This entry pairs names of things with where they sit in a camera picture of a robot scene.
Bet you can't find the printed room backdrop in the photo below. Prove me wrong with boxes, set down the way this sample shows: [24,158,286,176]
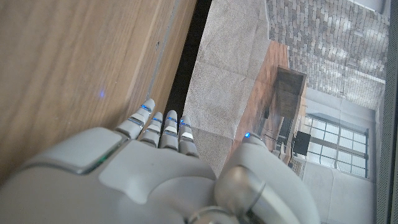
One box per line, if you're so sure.
[182,0,391,224]

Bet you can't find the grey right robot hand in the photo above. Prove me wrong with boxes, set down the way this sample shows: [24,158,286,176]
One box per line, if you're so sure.
[0,98,323,224]

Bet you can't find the black backdrop frame pole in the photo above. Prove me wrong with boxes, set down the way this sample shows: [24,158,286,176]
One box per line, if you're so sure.
[390,0,398,224]

